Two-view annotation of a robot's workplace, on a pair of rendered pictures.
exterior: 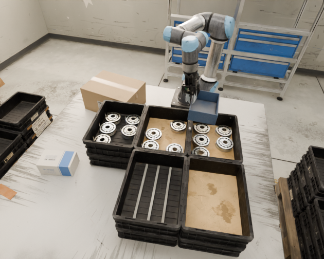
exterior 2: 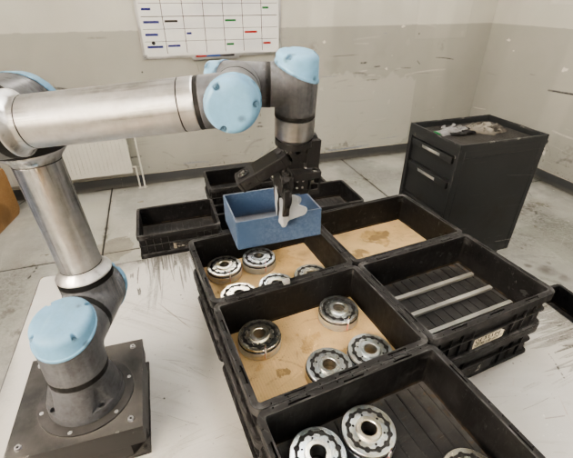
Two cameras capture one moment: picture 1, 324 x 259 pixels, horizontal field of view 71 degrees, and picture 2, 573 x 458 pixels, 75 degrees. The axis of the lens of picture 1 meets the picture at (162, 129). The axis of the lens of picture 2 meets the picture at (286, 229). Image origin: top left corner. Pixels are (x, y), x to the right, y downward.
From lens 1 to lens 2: 149 cm
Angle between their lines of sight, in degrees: 87
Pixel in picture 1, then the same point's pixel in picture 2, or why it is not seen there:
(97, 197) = (532, 436)
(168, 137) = (306, 345)
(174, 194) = (413, 283)
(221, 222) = (394, 236)
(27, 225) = not seen: outside the picture
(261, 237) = not seen: hidden behind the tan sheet
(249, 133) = (164, 277)
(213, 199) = (373, 248)
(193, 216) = not seen: hidden behind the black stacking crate
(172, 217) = (445, 273)
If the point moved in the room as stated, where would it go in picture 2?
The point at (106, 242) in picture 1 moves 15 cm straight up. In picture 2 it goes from (548, 363) to (570, 323)
